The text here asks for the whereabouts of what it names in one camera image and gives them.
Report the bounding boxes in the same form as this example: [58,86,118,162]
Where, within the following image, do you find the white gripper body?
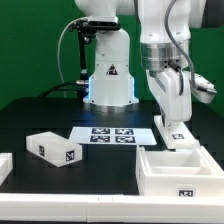
[146,68,192,123]

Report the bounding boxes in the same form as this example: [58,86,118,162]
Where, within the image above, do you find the white cabinet panel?
[154,115,200,150]

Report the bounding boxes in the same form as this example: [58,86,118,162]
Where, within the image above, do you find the large white cabinet body box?
[135,146,224,197]

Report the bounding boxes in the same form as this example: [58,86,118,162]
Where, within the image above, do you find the white cabinet drawer box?
[26,132,82,167]

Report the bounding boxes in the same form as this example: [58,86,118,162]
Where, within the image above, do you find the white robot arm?
[74,0,224,126]

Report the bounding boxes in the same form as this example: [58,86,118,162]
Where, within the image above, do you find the white marker sheet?
[69,127,156,146]

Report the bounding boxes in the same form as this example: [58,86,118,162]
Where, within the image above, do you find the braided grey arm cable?
[164,0,214,98]

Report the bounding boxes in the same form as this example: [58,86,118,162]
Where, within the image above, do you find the white right rail piece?
[199,146,224,176]

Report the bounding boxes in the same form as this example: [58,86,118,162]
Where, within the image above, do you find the white rail piece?
[199,146,224,176]
[0,153,13,186]

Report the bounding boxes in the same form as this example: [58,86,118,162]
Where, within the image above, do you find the black camera on stand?
[69,16,121,99]

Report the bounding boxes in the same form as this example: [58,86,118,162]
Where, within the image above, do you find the black cables at base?
[38,81,90,99]

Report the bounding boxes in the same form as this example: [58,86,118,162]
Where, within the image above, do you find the grey camera cable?
[57,17,88,99]

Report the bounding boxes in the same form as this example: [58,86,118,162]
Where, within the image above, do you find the white left rail piece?
[0,153,13,186]

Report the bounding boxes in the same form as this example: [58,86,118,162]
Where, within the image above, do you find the white front rail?
[0,193,224,224]

